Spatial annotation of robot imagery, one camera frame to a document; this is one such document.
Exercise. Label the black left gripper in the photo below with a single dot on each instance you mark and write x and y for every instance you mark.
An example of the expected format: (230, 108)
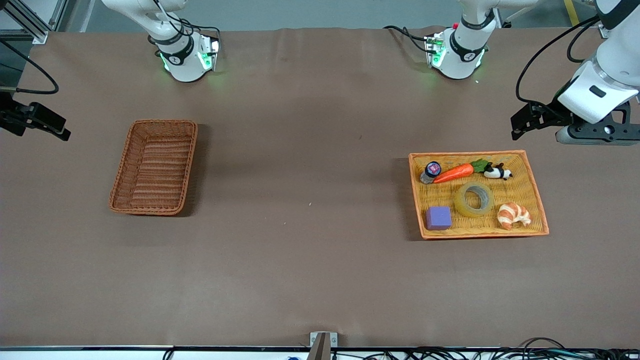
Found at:
(550, 114)

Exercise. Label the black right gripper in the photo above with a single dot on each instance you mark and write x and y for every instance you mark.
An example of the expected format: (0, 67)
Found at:
(14, 118)

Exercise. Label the yellow clear tape roll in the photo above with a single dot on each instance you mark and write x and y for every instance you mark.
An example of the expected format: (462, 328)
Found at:
(462, 205)

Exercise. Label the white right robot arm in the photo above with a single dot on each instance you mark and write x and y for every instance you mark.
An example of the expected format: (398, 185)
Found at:
(185, 65)

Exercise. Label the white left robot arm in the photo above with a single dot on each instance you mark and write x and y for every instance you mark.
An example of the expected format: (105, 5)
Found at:
(610, 75)

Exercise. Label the brown wicker basket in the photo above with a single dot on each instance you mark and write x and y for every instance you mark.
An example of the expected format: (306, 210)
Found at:
(155, 170)

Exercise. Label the orange wicker basket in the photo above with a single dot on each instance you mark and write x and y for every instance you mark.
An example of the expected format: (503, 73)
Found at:
(475, 227)

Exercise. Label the black white panda toy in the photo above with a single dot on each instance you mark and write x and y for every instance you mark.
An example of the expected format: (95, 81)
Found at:
(496, 173)

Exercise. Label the orange toy carrot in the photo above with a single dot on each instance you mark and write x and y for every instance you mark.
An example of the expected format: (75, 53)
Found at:
(455, 173)

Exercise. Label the toy croissant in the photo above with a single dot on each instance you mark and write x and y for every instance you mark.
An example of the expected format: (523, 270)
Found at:
(512, 215)

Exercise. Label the small jar purple lid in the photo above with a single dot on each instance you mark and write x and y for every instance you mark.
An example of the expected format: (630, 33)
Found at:
(431, 170)

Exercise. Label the purple cube block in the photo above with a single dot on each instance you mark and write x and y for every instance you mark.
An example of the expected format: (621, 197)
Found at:
(438, 218)

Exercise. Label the aluminium frame profile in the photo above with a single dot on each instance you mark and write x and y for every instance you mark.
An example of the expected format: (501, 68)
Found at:
(30, 22)

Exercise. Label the metal table bracket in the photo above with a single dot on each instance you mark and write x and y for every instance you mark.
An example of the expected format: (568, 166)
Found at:
(322, 345)

